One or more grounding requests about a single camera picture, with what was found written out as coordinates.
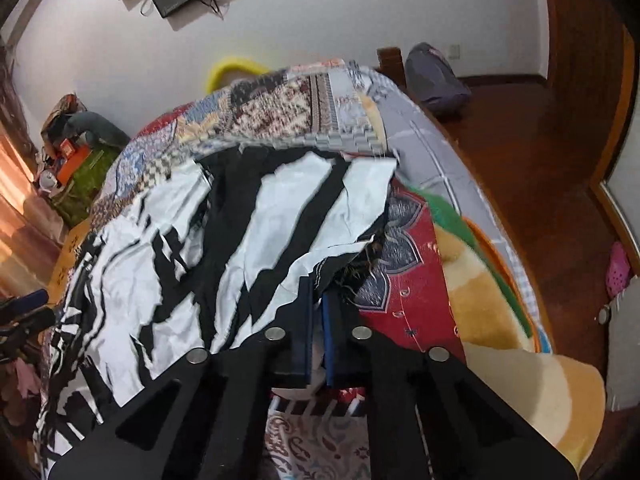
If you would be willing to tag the black and white striped garment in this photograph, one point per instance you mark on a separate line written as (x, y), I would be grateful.
(280, 220)

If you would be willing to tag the brown patterned bag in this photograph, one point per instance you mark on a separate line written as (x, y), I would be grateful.
(62, 112)

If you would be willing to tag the orange box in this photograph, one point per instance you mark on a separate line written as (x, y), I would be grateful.
(72, 160)

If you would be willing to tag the wooden bed post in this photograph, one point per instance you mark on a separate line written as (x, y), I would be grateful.
(390, 65)

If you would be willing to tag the pink cloth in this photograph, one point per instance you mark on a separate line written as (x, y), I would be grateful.
(27, 377)

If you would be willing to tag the green patterned storage bag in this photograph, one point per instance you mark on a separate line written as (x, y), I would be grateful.
(92, 185)

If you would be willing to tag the pink clog shoe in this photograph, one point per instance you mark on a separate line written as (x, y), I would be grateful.
(618, 267)

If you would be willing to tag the wooden door frame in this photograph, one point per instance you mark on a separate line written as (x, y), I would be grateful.
(607, 200)

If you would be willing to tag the pink striped curtain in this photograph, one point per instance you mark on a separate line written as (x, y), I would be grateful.
(20, 210)

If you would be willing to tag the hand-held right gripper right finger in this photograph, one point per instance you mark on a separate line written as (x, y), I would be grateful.
(332, 337)

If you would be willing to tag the patchwork patterned blanket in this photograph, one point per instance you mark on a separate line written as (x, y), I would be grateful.
(280, 105)

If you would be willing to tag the grey bag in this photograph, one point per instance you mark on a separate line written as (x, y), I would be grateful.
(432, 80)

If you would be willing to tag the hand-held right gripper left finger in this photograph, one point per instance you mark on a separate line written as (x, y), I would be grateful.
(302, 332)

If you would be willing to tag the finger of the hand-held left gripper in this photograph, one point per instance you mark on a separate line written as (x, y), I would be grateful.
(30, 300)
(27, 321)

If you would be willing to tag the wooden lap desk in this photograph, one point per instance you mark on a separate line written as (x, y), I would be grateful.
(72, 260)

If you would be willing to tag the grey foam mat piece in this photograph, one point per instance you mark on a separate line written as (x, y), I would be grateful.
(625, 355)

